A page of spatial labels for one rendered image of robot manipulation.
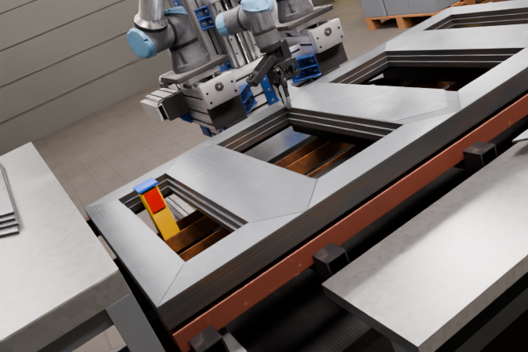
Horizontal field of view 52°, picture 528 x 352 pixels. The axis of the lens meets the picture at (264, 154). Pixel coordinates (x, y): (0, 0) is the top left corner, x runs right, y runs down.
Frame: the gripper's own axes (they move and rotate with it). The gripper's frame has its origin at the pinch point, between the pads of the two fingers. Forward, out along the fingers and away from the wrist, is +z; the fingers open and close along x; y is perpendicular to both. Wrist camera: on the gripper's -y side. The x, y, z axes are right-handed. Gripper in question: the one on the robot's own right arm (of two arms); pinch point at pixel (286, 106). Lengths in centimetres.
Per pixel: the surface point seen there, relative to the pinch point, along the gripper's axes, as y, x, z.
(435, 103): 12, -52, 1
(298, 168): -7.3, -7.0, 17.4
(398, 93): 15.9, -35.4, 0.7
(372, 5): 317, 353, 57
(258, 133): -11.6, 2.3, 4.2
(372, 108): 6.2, -35.3, 0.7
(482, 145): 11, -65, 10
